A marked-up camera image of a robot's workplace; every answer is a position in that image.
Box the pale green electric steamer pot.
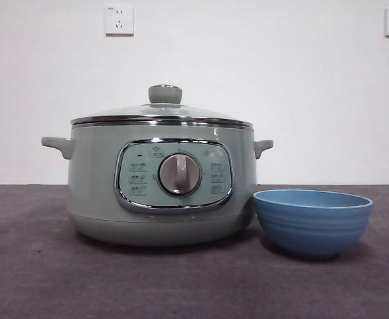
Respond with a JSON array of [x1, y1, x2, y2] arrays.
[[40, 123, 275, 248]]

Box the glass lid with green knob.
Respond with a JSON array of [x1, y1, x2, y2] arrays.
[[70, 84, 254, 130]]

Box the blue ribbed bowl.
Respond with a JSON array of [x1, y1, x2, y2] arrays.
[[252, 189, 374, 261]]

